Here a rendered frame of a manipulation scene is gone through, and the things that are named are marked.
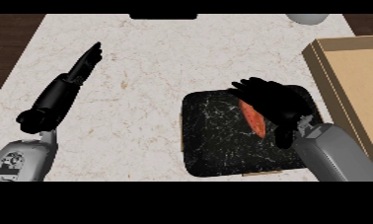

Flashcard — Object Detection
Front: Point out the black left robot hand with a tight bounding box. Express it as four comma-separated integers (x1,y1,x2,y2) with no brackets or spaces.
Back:
15,41,104,135

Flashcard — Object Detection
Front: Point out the black flat object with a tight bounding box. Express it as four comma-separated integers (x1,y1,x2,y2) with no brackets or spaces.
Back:
129,13,199,21

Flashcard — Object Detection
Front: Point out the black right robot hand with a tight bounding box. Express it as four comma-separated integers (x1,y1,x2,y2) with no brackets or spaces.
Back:
227,76,317,150

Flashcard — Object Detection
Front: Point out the orange sweet potato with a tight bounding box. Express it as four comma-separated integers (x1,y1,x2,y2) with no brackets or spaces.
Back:
238,99,269,139

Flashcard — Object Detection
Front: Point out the cardboard box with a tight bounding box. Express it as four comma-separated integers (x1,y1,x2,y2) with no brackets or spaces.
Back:
303,36,373,162

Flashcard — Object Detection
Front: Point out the grey round object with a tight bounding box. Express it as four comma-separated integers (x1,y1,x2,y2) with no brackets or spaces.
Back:
285,13,331,26

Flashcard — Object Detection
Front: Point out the black marble tray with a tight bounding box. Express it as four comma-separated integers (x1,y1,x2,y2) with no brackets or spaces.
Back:
182,84,325,179

